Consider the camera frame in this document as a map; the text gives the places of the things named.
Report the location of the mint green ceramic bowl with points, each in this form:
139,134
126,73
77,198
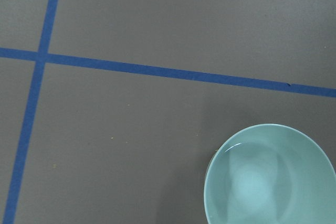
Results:
269,173

